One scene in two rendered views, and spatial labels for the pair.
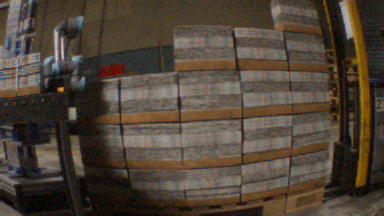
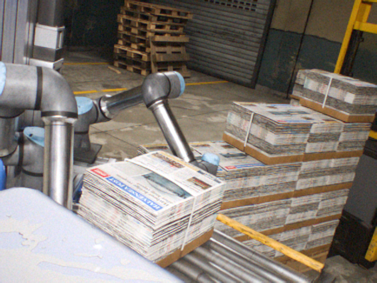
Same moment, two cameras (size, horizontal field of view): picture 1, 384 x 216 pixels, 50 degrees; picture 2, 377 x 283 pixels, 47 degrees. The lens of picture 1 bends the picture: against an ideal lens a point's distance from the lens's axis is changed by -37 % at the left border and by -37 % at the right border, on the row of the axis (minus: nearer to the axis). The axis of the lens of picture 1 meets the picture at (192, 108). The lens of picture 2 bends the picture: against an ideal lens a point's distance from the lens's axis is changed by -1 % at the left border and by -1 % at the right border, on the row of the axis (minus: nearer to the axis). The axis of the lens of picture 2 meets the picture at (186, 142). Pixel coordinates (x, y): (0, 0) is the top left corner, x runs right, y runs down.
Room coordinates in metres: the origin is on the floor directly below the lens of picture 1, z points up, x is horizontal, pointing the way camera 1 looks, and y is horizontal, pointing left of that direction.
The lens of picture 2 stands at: (1.56, 1.76, 1.57)
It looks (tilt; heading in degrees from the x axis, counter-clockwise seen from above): 18 degrees down; 321
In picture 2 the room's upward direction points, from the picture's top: 12 degrees clockwise
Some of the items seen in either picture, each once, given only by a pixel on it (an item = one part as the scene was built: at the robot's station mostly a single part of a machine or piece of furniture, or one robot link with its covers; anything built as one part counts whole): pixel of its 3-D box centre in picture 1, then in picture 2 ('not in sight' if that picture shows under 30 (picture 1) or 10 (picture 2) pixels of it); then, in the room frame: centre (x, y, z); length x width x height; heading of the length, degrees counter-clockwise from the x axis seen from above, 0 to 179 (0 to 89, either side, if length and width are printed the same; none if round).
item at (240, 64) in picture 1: (261, 65); (296, 144); (3.16, -0.37, 0.86); 0.38 x 0.29 x 0.04; 1
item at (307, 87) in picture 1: (307, 103); (316, 172); (3.16, -0.67, 0.65); 0.39 x 0.30 x 1.29; 0
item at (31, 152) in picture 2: not in sight; (37, 148); (2.97, 1.27, 0.98); 0.13 x 0.12 x 0.14; 79
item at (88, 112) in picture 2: (50, 65); (79, 112); (3.37, 0.96, 0.98); 0.13 x 0.12 x 0.14; 113
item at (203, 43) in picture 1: (203, 49); (265, 132); (3.16, -0.07, 0.95); 0.38 x 0.29 x 0.23; 1
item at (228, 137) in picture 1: (182, 156); (228, 217); (3.16, 0.06, 0.42); 1.17 x 0.39 x 0.83; 90
